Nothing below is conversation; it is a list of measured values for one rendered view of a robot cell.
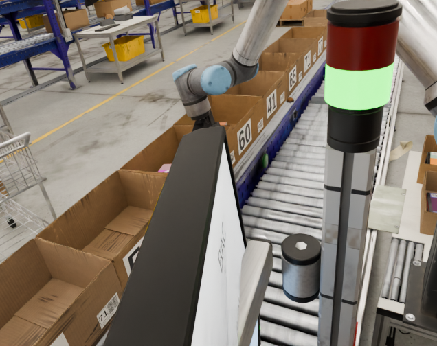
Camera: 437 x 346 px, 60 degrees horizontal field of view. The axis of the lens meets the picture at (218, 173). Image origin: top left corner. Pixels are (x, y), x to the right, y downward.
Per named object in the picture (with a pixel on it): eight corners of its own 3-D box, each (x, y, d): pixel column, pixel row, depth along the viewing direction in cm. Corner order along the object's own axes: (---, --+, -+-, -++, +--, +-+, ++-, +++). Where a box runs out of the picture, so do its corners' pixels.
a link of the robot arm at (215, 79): (233, 59, 119) (209, 62, 129) (205, 68, 113) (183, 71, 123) (240, 88, 123) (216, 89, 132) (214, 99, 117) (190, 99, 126)
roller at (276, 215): (366, 243, 140) (367, 233, 137) (238, 217, 161) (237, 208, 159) (368, 235, 144) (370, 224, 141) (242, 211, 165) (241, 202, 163)
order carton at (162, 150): (196, 215, 132) (185, 174, 124) (131, 206, 146) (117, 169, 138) (239, 160, 162) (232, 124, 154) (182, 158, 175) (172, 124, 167)
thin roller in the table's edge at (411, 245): (407, 303, 111) (414, 242, 131) (399, 301, 111) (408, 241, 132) (405, 307, 112) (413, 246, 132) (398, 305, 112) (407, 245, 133)
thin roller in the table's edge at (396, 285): (397, 300, 112) (407, 240, 132) (389, 298, 113) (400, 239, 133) (396, 305, 113) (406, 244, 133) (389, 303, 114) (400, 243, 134)
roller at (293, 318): (347, 348, 106) (348, 337, 103) (187, 298, 127) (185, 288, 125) (350, 333, 110) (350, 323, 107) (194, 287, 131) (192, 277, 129)
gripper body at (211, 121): (224, 135, 142) (214, 106, 137) (214, 145, 136) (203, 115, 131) (207, 137, 146) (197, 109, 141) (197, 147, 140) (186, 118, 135)
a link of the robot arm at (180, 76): (181, 71, 122) (165, 73, 130) (194, 106, 127) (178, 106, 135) (202, 60, 127) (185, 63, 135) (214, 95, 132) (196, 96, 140)
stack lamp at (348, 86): (386, 111, 28) (397, 27, 25) (318, 107, 30) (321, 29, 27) (391, 88, 32) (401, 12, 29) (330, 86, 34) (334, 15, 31)
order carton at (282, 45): (303, 78, 252) (303, 53, 244) (261, 77, 265) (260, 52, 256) (316, 61, 282) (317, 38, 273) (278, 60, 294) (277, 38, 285)
